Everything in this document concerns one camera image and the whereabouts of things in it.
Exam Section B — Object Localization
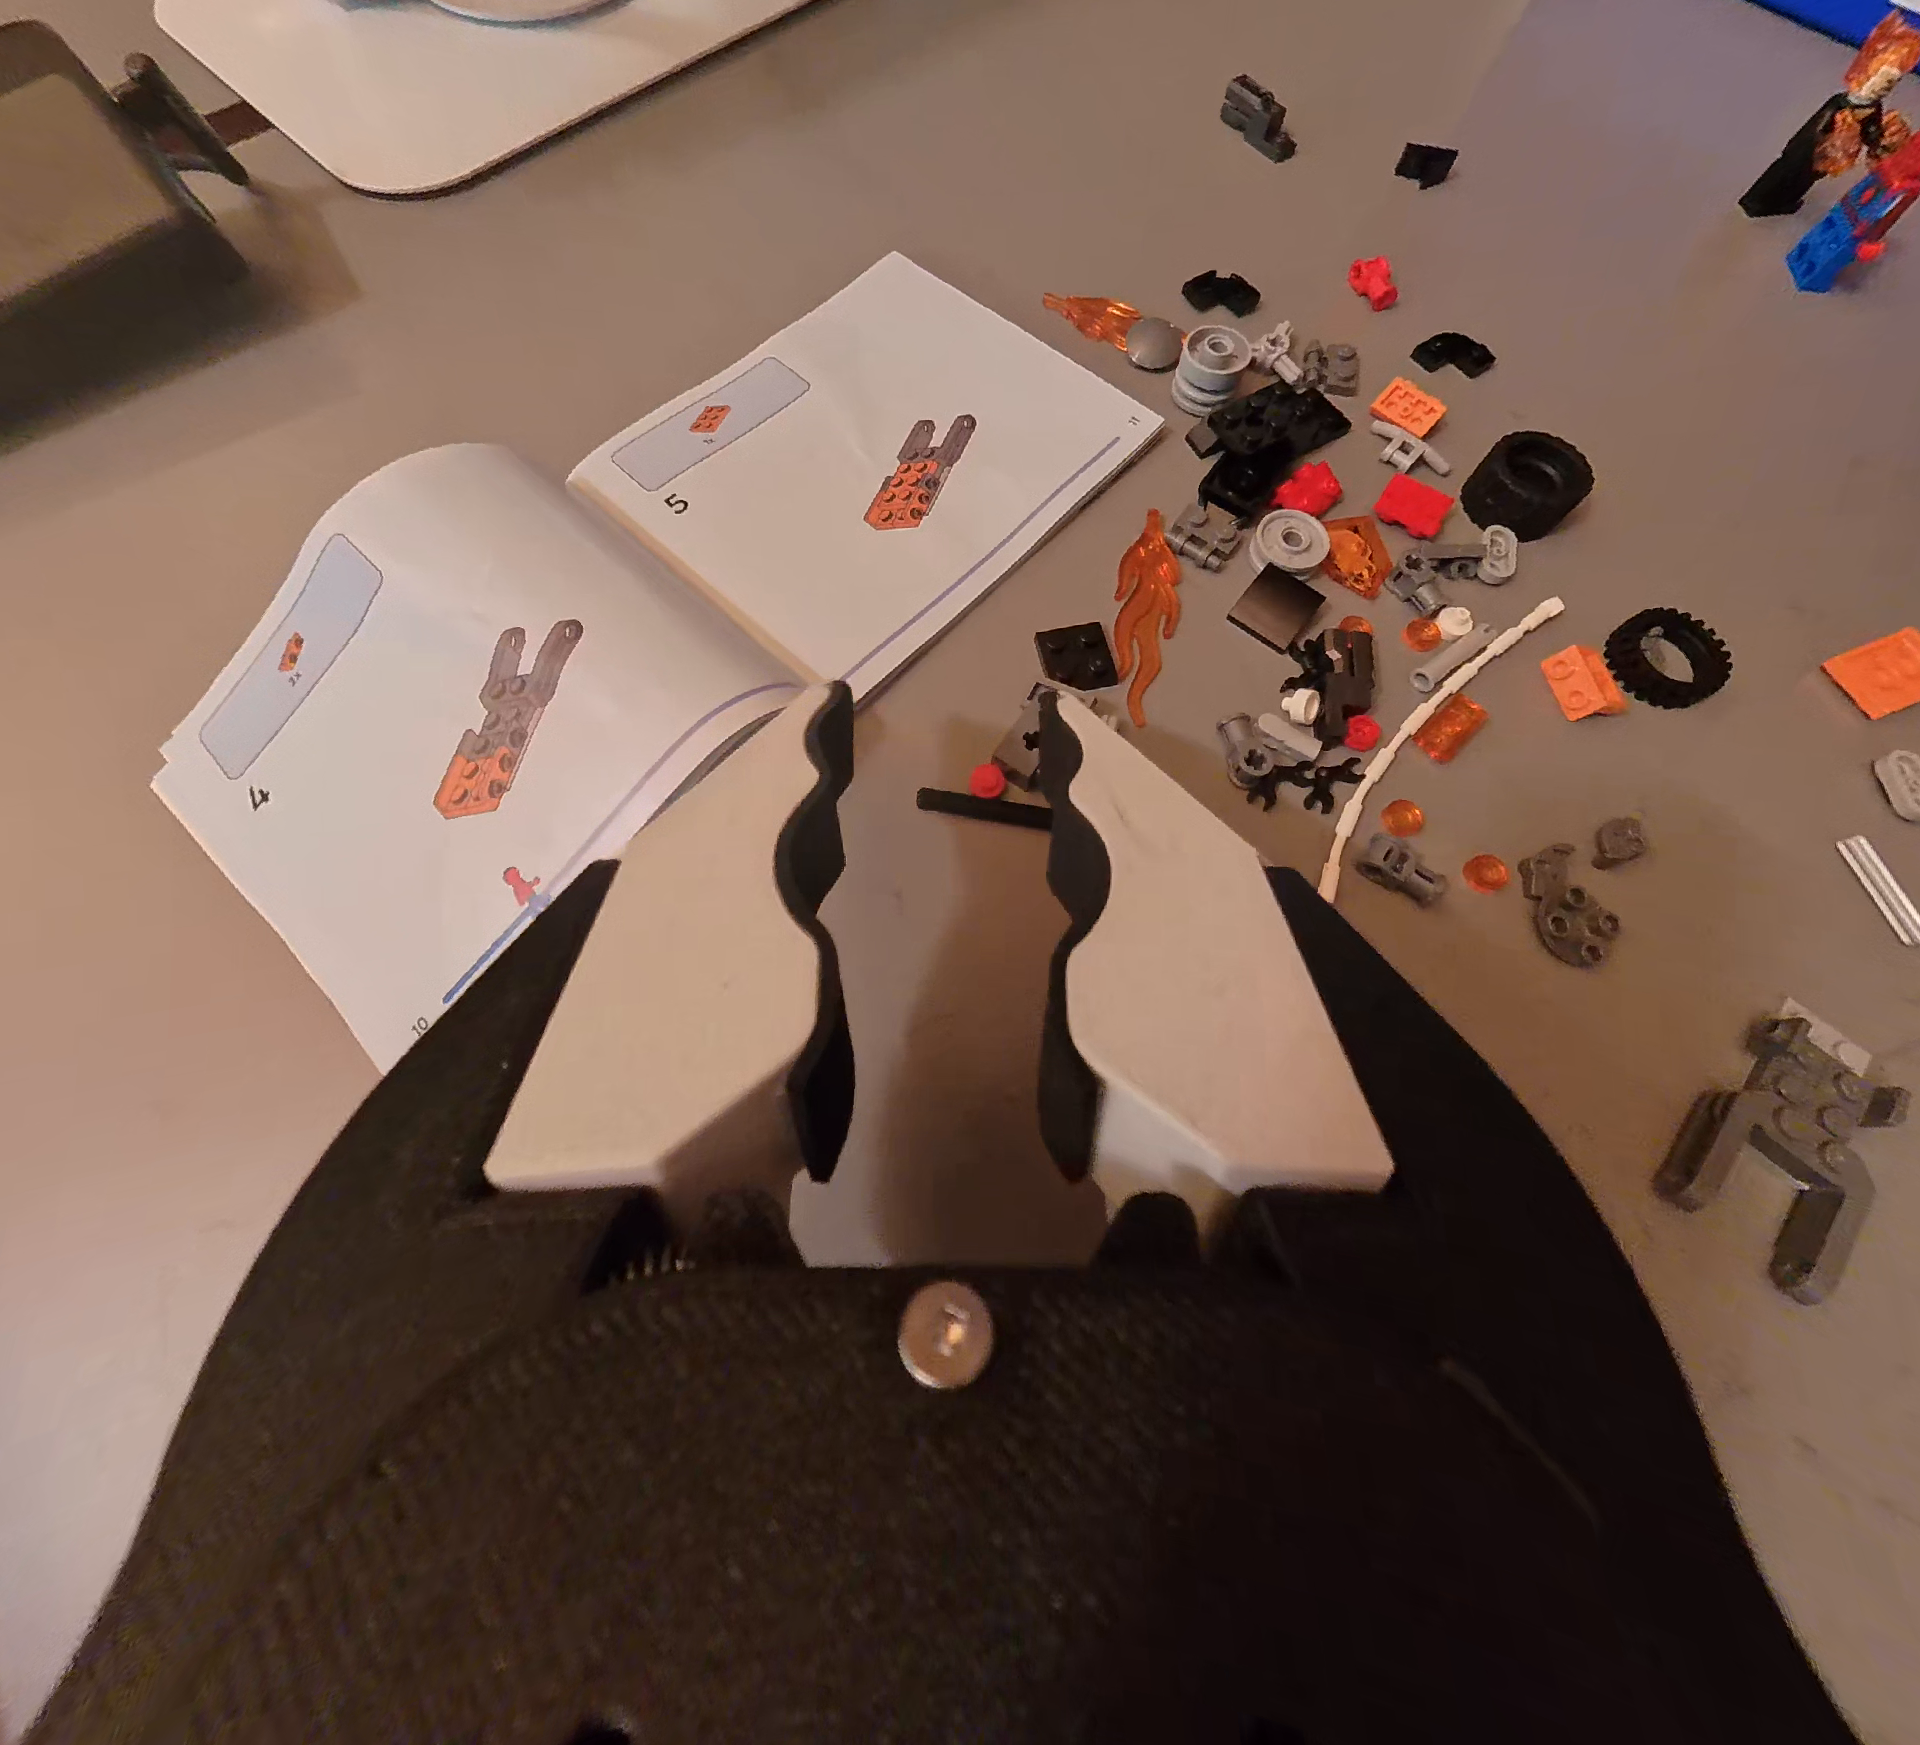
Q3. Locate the white stand base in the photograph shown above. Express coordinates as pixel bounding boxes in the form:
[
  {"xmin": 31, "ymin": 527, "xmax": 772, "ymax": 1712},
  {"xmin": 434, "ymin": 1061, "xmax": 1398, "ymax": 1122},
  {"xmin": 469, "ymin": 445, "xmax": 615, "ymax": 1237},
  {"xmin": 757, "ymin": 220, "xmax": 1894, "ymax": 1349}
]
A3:
[{"xmin": 153, "ymin": 0, "xmax": 890, "ymax": 198}]

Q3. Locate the dark grey lego bracket piece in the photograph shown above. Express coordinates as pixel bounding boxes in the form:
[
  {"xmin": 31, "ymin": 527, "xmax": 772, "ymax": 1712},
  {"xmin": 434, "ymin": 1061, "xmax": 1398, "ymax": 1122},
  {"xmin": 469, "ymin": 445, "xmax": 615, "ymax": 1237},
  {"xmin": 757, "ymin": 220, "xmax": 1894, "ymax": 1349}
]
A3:
[{"xmin": 1218, "ymin": 74, "xmax": 1302, "ymax": 163}]

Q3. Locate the smooth black lego tire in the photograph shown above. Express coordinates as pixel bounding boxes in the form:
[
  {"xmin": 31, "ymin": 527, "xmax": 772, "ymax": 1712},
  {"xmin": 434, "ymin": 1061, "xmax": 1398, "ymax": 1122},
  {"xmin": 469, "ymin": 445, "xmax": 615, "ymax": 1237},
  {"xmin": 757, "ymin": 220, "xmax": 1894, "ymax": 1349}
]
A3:
[{"xmin": 1460, "ymin": 428, "xmax": 1596, "ymax": 528}]

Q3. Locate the dark grey lego assembly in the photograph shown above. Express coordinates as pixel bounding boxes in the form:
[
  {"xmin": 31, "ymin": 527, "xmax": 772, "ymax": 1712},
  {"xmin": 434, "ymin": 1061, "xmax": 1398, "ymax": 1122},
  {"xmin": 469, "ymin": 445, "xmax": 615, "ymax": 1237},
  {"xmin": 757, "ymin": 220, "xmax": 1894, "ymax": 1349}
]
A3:
[{"xmin": 1650, "ymin": 1009, "xmax": 1916, "ymax": 1307}]

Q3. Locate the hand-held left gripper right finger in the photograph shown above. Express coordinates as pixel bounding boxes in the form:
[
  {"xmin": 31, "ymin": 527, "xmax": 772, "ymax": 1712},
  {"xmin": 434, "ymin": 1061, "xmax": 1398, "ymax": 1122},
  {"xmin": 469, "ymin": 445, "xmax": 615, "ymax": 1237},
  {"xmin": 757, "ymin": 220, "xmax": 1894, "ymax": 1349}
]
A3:
[{"xmin": 1036, "ymin": 690, "xmax": 1398, "ymax": 1230}]

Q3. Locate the white flexible lego hose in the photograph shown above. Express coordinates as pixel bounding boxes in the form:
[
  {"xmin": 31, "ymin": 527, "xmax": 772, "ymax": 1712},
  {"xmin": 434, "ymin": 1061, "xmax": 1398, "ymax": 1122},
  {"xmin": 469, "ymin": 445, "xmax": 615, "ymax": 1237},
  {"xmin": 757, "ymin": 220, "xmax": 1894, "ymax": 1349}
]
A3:
[{"xmin": 1317, "ymin": 596, "xmax": 1567, "ymax": 896}]

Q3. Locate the red and blue lego minifigure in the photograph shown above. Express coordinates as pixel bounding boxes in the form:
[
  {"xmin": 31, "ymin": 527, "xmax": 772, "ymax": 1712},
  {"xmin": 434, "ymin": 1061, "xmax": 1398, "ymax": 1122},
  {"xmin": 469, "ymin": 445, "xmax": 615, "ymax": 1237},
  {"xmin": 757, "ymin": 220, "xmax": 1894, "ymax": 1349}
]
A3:
[{"xmin": 1785, "ymin": 141, "xmax": 1920, "ymax": 295}]

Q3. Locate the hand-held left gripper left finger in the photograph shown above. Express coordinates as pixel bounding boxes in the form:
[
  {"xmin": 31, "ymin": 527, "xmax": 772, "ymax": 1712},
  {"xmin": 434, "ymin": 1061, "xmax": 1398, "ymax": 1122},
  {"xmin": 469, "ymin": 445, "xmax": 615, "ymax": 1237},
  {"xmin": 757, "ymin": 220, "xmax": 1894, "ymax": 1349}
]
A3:
[{"xmin": 482, "ymin": 680, "xmax": 859, "ymax": 1267}]

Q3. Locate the large orange lego plate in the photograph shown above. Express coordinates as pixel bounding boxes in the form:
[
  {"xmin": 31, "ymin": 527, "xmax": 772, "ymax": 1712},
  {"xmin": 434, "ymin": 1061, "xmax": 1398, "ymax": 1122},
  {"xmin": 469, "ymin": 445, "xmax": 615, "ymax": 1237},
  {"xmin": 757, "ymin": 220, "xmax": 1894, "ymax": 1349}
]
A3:
[{"xmin": 1821, "ymin": 627, "xmax": 1920, "ymax": 723}]

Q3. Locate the flame lego minifigure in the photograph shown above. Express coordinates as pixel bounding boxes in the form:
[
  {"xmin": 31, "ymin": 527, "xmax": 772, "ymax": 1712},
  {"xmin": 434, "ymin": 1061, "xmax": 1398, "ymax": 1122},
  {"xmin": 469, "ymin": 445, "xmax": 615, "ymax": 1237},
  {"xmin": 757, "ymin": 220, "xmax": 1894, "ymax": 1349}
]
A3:
[{"xmin": 1740, "ymin": 9, "xmax": 1920, "ymax": 221}]

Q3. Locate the white lego bar piece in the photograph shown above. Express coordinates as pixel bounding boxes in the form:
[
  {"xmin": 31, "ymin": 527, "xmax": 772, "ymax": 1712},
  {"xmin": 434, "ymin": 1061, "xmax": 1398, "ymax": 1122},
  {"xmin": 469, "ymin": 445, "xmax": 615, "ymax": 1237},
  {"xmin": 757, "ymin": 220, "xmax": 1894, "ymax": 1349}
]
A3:
[{"xmin": 1836, "ymin": 835, "xmax": 1920, "ymax": 949}]

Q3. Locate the lego instruction booklet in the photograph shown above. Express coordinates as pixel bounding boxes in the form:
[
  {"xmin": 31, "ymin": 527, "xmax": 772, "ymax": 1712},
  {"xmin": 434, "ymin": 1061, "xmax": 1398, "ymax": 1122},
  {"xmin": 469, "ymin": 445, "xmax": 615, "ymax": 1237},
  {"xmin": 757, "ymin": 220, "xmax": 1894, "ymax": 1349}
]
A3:
[{"xmin": 152, "ymin": 252, "xmax": 1167, "ymax": 1076}]

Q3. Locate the pile of lego pieces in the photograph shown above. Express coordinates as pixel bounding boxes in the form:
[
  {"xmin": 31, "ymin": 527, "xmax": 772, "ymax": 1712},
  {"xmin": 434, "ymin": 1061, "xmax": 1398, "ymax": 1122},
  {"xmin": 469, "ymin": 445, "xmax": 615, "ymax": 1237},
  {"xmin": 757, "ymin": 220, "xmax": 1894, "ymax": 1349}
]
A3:
[{"xmin": 920, "ymin": 252, "xmax": 1740, "ymax": 974}]

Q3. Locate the treaded black lego tire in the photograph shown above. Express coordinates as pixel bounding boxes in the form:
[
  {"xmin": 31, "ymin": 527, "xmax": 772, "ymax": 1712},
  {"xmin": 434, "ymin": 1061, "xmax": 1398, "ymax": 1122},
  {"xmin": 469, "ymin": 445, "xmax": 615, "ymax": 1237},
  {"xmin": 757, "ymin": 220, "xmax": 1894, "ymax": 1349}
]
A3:
[{"xmin": 1602, "ymin": 607, "xmax": 1734, "ymax": 712}]

